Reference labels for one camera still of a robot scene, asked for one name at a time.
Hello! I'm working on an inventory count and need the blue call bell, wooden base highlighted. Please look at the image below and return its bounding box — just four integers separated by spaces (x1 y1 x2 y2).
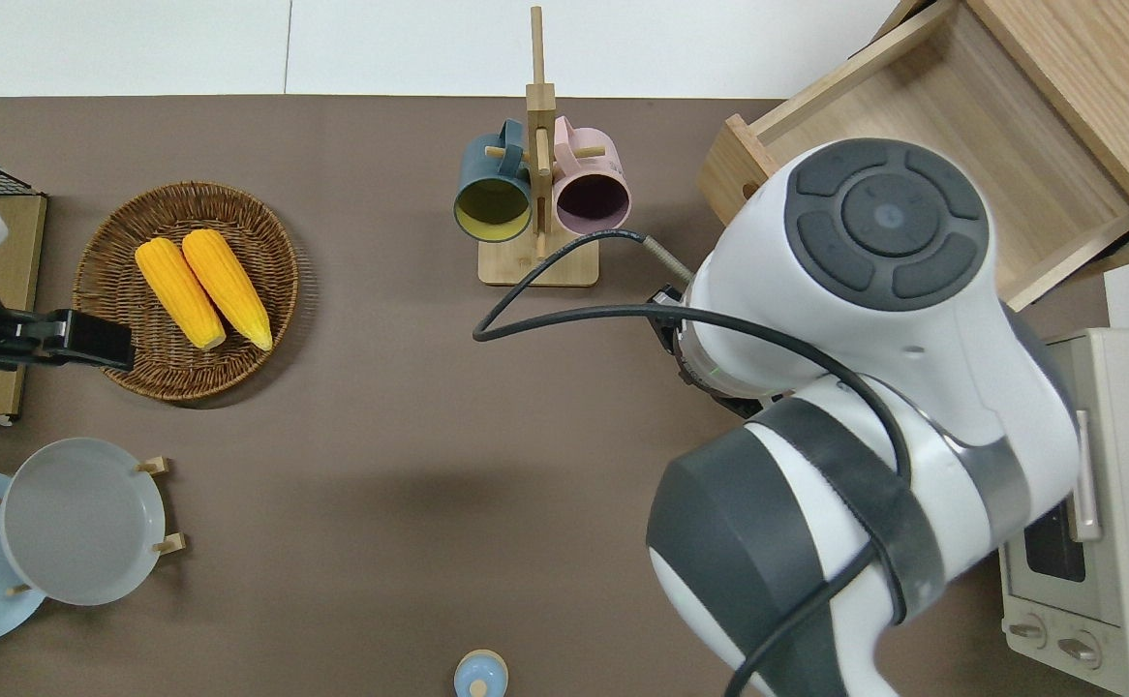
454 650 509 697

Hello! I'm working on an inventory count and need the grey plate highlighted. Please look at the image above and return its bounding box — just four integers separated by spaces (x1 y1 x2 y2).
0 438 167 607

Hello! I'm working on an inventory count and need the round wicker basket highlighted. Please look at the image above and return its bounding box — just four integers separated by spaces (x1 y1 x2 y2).
73 181 300 403

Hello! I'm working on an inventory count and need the pink mug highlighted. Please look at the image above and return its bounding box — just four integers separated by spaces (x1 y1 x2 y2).
552 116 632 238

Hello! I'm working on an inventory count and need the wooden cabinet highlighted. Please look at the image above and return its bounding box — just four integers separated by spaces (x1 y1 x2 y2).
874 0 1129 255

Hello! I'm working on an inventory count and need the wooden drawer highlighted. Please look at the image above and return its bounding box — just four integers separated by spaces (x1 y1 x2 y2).
698 0 1129 313

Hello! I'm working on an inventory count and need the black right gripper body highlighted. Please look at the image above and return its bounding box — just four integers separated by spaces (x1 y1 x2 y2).
650 284 771 420

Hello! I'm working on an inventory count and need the dark blue mug, yellow inside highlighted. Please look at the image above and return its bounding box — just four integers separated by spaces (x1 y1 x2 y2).
454 118 534 243

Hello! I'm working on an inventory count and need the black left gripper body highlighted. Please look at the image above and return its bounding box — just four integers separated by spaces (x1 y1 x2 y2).
0 308 137 374

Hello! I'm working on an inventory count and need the yellow corn cob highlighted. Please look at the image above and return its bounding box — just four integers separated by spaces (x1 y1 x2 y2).
182 228 274 351
135 237 228 351

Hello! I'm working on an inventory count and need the wooden plate rack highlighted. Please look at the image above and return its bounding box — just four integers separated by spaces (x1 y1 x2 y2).
0 457 186 597

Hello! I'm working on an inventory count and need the wooden mug tree stand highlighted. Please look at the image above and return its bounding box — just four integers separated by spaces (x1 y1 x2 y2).
478 6 600 288

